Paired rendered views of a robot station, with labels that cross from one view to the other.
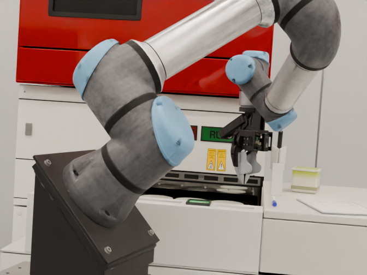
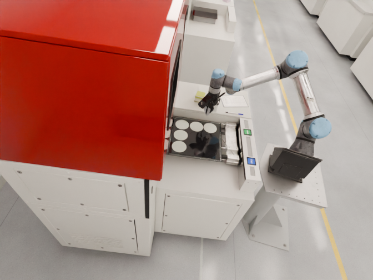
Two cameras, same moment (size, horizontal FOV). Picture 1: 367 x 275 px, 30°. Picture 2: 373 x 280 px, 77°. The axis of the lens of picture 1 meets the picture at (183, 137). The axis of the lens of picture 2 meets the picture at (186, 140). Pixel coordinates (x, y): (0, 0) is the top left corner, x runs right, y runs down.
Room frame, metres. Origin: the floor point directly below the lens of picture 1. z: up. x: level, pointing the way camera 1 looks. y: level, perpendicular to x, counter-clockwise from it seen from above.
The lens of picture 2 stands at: (2.20, 1.09, 2.11)
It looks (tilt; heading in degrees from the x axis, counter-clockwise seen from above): 48 degrees down; 261
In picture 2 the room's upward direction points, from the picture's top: 10 degrees clockwise
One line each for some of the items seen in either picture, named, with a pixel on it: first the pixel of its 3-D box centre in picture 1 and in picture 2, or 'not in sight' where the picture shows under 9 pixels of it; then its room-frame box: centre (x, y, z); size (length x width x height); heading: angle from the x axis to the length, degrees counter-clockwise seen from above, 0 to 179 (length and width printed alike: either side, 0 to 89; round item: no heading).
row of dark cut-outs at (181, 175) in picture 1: (191, 176); not in sight; (2.18, -0.03, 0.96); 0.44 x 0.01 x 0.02; 84
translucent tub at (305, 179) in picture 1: (306, 179); (200, 97); (1.93, -0.35, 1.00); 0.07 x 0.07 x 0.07; 72
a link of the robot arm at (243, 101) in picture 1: (253, 100); (213, 88); (1.88, -0.18, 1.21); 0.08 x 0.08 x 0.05
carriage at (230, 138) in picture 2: not in sight; (231, 143); (1.70, -0.01, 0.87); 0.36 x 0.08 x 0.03; 84
